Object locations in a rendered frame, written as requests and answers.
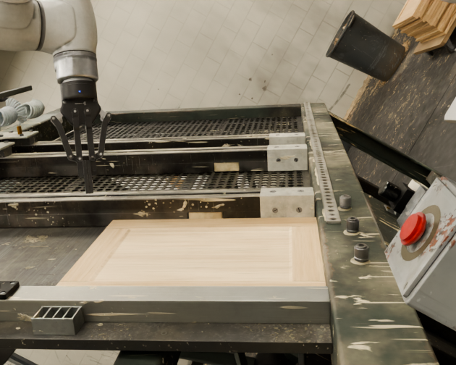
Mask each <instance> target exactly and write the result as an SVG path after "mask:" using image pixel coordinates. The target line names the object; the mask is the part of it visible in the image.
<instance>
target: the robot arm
mask: <svg viewBox="0 0 456 365"><path fill-rule="evenodd" d="M97 44H98V33H97V25H96V18H95V14H94V11H93V5H92V3H91V0H0V50H4V51H42V52H45V53H47V54H53V57H54V60H53V61H54V69H55V72H56V77H57V83H58V84H60V92H61V99H62V106H61V108H60V112H59V113H58V114H56V115H55V116H51V122H52V124H53V125H54V126H55V127H56V128H57V131H58V134H59V137H60V139H61V142H62V145H63V147H64V150H65V153H66V155H67V158H68V160H70V161H75V162H76V163H77V171H78V176H79V177H84V182H85V194H91V193H93V181H92V177H94V176H96V174H97V171H96V160H97V159H100V158H102V157H103V155H104V148H105V142H106V132H107V126H108V123H109V120H110V119H111V116H112V114H111V113H110V112H108V113H107V112H105V111H103V110H102V109H101V106H100V105H99V103H98V97H97V90H96V82H97V81H98V67H97V58H96V47H97ZM99 114H100V116H101V118H100V120H101V121H102V124H101V133H100V138H99V144H98V153H96V154H95V149H94V142H93V130H92V124H93V123H94V122H95V120H96V118H97V116H98V115H99ZM62 117H64V118H65V119H66V121H68V123H70V124H71V126H73V131H74V138H75V151H76V155H74V154H73V153H72V150H71V148H70V145H69V142H68V140H67V136H66V134H65V131H64V128H63V126H62V123H63V119H62ZM80 126H85V130H86V136H87V143H88V155H89V160H83V154H82V146H81V139H80Z"/></svg>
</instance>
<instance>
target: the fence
mask: <svg viewBox="0 0 456 365"><path fill-rule="evenodd" d="M42 306H82V309H83V317H84V322H197V323H278V324H330V298H329V289H328V287H327V286H19V287H18V289H16V290H15V291H14V292H13V294H11V295H10V296H9V297H8V299H6V300H0V321H31V318H33V317H34V316H35V314H36V313H37V312H38V311H39V309H40V308H41V307H42Z"/></svg>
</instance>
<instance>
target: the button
mask: <svg viewBox="0 0 456 365"><path fill-rule="evenodd" d="M426 223H427V221H426V215H425V214H424V213H422V212H417V213H416V214H412V215H410V216H409V217H408V218H407V219H406V221H405V223H404V224H403V226H402V228H401V230H400V240H401V244H403V245H404V246H409V245H411V244H414V243H416V242H417V241H418V240H420V239H421V238H422V237H423V234H424V232H425V231H426Z"/></svg>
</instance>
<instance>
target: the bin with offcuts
mask: <svg viewBox="0 0 456 365"><path fill-rule="evenodd" d="M404 55H405V47H404V46H403V45H401V44H400V43H398V42H397V41H396V40H394V39H393V38H391V37H389V36H388V35H387V34H385V33H383V32H382V31H380V30H379V29H378V28H376V27H375V26H373V25H372V24H371V23H369V22H368V21H366V20H364V19H363V18H362V17H361V16H359V15H358V14H356V13H355V11H354V10H352V11H351V12H350V13H349V14H348V16H346V18H345V20H344V22H343V23H342V25H341V26H340V28H339V30H338V31H337V34H336V35H335V37H334V39H333V41H332V43H331V45H330V47H329V49H328V50H327V53H326V57H327V58H328V57H330V58H332V59H335V60H337V61H338V62H341V63H343V64H346V65H347V66H349V67H352V68H354V69H356V70H359V71H361V72H363V73H365V74H367V75H370V76H371V77H374V78H376V79H378V80H380V81H382V82H384V81H387V80H388V79H390V77H391V76H392V75H393V74H394V72H395V71H396V69H397V68H398V67H399V65H400V63H401V61H402V59H403V57H404Z"/></svg>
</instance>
